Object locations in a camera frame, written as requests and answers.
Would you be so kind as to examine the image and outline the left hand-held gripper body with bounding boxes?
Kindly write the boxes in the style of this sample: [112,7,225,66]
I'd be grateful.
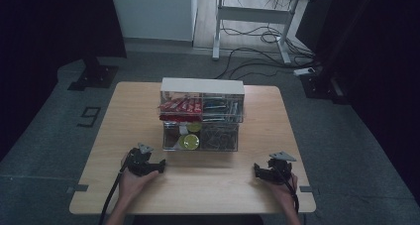
[126,143,160,177]

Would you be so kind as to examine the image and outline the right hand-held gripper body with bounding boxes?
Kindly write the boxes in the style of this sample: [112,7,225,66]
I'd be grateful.
[262,151,297,185]

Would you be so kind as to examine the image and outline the person's right hand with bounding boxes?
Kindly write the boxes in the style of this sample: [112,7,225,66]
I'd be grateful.
[263,172,299,210]

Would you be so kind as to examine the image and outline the person's left hand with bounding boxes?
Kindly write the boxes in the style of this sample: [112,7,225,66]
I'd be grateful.
[118,153,160,203]

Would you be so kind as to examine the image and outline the large yellow-green round lid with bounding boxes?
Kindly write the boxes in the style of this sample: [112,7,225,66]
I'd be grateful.
[177,133,201,151]

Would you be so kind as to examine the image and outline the grey tape strip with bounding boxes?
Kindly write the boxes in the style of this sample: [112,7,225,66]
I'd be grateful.
[298,184,321,196]

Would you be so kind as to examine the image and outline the small yellow-green round lid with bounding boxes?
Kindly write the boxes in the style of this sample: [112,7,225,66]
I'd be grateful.
[186,121,203,134]

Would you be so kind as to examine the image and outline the pile of dark small items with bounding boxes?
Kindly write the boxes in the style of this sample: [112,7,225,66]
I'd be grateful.
[201,123,239,151]

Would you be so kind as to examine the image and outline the row of red packets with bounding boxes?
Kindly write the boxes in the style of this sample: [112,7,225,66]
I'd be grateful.
[158,97,203,123]

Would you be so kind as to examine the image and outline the row of dark packets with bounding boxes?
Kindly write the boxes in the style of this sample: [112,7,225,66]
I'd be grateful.
[202,98,244,123]

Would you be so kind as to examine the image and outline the clear drawer organizer white top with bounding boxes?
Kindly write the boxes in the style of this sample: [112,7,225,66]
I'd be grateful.
[158,76,247,153]

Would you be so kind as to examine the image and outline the black stand base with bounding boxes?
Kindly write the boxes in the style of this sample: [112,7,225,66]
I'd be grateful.
[66,55,120,92]
[299,70,349,106]

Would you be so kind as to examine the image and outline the white power strip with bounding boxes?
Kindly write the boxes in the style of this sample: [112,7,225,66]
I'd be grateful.
[293,66,317,77]

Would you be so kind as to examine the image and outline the white cabinet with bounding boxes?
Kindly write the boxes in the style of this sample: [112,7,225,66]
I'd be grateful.
[109,0,199,43]

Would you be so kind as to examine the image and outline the dark curtain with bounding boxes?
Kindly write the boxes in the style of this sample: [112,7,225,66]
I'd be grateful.
[0,0,128,164]
[295,0,420,199]

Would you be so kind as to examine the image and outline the white metal desk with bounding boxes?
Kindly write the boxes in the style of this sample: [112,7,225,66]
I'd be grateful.
[207,0,335,65]

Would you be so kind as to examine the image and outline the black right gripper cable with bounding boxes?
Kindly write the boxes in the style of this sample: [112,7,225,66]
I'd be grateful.
[276,168,301,214]

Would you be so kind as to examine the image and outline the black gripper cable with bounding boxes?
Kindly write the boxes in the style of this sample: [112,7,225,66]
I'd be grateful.
[276,168,301,214]
[98,162,131,225]

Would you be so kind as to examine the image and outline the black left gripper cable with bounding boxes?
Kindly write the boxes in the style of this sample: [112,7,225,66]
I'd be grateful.
[98,162,131,225]

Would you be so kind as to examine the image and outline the black floor cables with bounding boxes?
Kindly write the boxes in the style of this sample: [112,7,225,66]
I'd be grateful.
[213,0,319,81]

